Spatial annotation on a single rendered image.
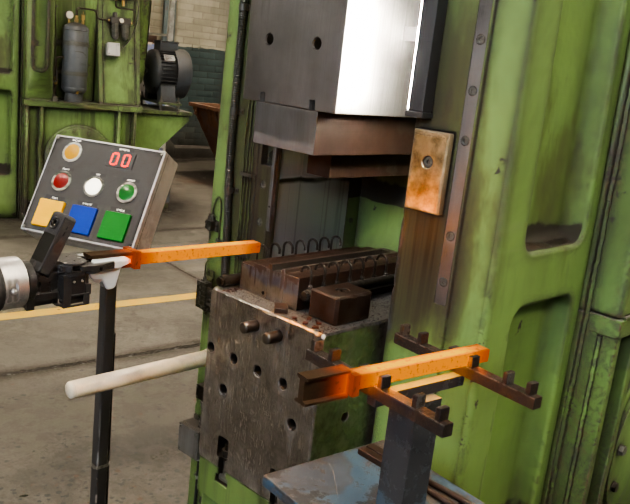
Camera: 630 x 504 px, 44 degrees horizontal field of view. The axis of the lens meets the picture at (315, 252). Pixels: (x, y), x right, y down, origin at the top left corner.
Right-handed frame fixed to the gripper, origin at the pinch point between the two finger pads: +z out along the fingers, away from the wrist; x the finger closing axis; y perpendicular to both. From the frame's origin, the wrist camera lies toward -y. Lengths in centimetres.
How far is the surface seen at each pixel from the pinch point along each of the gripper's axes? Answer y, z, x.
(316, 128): -25.2, 42.5, 6.7
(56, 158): -6, 23, -70
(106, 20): -40, 266, -457
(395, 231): 5, 90, -5
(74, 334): 113, 109, -213
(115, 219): 6, 26, -44
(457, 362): 6, 28, 59
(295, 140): -21.7, 42.2, 0.9
